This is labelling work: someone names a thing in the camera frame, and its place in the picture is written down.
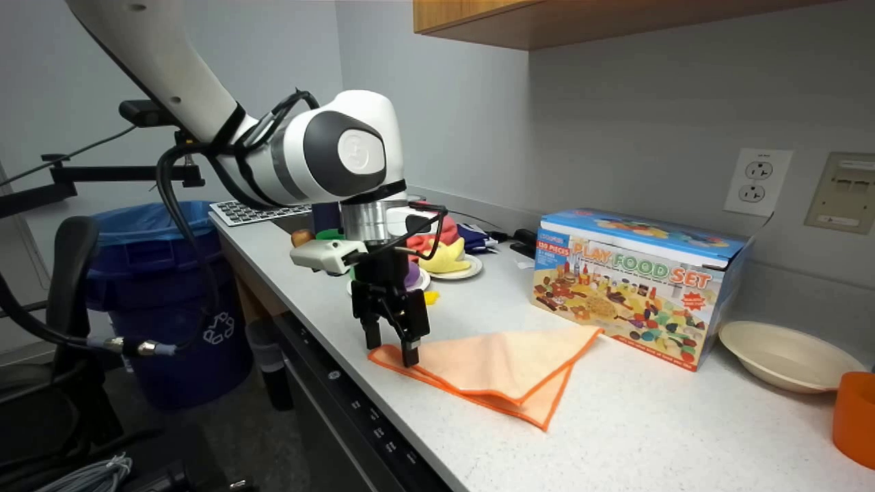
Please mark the play food set box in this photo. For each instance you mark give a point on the play food set box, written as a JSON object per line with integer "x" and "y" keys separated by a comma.
{"x": 637, "y": 290}

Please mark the blue recycling bin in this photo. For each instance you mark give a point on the blue recycling bin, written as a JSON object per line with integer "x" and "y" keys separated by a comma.
{"x": 173, "y": 329}

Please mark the orange cloth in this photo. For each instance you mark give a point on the orange cloth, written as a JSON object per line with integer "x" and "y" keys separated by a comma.
{"x": 493, "y": 364}

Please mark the yellow toy banana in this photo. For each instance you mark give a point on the yellow toy banana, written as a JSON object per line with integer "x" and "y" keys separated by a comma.
{"x": 430, "y": 297}

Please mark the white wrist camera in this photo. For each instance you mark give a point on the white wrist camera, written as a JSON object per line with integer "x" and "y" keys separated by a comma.
{"x": 318, "y": 255}

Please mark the blue toy dish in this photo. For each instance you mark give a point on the blue toy dish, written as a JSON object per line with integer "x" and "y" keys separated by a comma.
{"x": 476, "y": 241}

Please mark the small white plate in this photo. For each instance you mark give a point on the small white plate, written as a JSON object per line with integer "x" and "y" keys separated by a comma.
{"x": 467, "y": 271}

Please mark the purple toy ball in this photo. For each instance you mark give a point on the purple toy ball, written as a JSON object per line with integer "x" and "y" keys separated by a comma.
{"x": 415, "y": 274}

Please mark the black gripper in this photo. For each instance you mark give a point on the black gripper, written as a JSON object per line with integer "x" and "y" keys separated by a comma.
{"x": 389, "y": 284}

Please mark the beige plate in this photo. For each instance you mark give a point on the beige plate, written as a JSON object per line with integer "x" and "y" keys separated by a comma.
{"x": 783, "y": 357}

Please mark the black office chair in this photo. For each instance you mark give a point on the black office chair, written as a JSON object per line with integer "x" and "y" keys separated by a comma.
{"x": 72, "y": 274}

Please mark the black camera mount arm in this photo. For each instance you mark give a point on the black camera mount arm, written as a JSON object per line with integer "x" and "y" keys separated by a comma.
{"x": 119, "y": 172}

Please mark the orange cup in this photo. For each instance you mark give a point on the orange cup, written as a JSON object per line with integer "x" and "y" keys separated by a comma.
{"x": 857, "y": 420}

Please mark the black camera on mount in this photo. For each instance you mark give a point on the black camera on mount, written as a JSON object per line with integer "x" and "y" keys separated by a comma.
{"x": 141, "y": 113}

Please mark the white wall outlet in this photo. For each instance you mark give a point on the white wall outlet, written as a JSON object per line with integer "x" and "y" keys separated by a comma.
{"x": 756, "y": 181}

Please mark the beige wall panel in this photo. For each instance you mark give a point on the beige wall panel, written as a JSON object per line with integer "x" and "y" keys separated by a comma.
{"x": 843, "y": 195}

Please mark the green cup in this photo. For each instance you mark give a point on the green cup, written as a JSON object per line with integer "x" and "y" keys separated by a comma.
{"x": 329, "y": 234}

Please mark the grey keyboard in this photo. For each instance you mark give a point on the grey keyboard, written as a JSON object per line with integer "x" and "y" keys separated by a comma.
{"x": 242, "y": 215}

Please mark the blue plastic bin liner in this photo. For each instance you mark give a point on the blue plastic bin liner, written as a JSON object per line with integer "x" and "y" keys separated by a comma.
{"x": 138, "y": 223}

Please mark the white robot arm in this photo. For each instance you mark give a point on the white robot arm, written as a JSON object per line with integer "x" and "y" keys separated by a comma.
{"x": 182, "y": 72}

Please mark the wooden wall cabinet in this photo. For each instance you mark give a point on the wooden wall cabinet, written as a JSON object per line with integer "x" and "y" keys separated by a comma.
{"x": 547, "y": 18}

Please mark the dark blue bottle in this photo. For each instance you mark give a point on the dark blue bottle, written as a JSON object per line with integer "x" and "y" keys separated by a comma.
{"x": 327, "y": 217}

